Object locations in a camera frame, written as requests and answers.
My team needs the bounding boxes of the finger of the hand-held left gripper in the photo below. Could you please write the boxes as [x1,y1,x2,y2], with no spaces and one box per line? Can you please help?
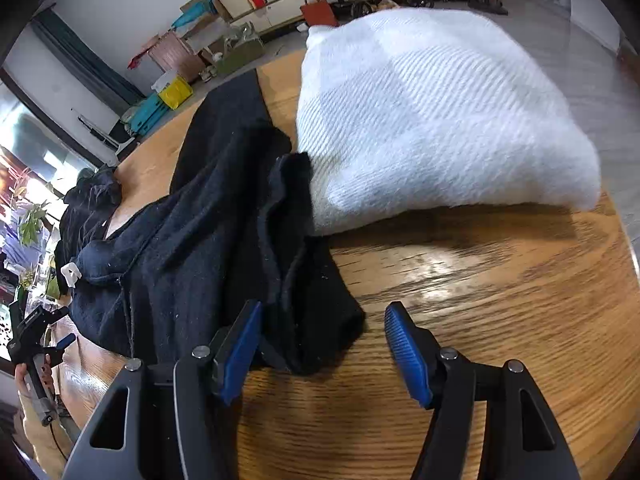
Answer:
[44,334,77,365]

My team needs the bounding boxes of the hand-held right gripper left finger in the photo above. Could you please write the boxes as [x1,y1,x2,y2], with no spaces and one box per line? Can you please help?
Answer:
[62,300,263,480]

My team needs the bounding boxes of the green curtain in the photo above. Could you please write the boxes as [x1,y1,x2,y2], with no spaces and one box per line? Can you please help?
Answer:
[31,9,146,106]

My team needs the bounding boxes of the thin black garment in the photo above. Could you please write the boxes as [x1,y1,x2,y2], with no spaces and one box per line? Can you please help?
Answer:
[54,166,126,301]

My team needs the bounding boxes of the white knitted sweater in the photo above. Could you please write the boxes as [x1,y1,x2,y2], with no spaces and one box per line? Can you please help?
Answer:
[295,6,602,237]

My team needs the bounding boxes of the white low cabinet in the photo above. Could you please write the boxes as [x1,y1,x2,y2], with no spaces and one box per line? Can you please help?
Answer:
[227,0,333,41]

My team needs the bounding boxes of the black fleece garment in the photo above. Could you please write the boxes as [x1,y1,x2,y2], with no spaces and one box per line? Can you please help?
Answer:
[67,69,367,376]

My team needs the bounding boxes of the person's left hand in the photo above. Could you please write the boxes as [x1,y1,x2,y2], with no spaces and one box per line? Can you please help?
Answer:
[14,352,53,411]

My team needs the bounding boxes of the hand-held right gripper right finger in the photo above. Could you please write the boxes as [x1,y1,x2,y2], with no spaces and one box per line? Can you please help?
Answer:
[384,301,583,480]

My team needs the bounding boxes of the green potted plant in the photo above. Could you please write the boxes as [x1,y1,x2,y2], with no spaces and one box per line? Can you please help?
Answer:
[17,185,53,251]

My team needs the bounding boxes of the person's left forearm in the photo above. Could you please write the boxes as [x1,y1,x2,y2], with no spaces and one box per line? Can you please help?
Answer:
[19,395,81,478]

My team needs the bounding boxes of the pink cardboard box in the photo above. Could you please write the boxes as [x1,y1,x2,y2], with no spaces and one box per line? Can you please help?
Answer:
[147,30,207,83]

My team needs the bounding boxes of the teal box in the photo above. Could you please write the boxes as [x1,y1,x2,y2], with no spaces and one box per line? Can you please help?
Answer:
[122,96,177,137]

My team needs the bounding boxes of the red paper bag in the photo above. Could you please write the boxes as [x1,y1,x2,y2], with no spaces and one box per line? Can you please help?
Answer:
[300,0,339,28]

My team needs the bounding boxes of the olive green box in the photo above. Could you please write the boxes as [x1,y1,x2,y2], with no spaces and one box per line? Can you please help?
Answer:
[215,39,266,76]

